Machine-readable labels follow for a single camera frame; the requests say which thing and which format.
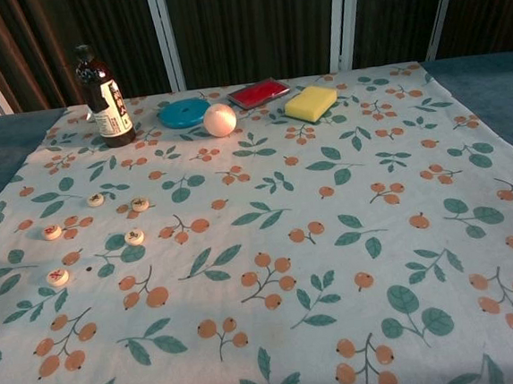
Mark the white chess piece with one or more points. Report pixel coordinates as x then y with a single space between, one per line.
134 237
96 200
53 231
57 277
141 204

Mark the blue round plastic disc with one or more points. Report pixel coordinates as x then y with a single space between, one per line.
178 114

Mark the floral berry leaf tablecloth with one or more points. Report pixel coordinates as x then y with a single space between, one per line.
288 243

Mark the white ball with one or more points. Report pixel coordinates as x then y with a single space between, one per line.
219 120

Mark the red ink pad case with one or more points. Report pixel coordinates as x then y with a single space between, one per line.
257 94

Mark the yellow sponge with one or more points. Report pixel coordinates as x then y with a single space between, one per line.
309 103

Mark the dark glass bottle with label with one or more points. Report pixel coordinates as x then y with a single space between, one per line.
110 115

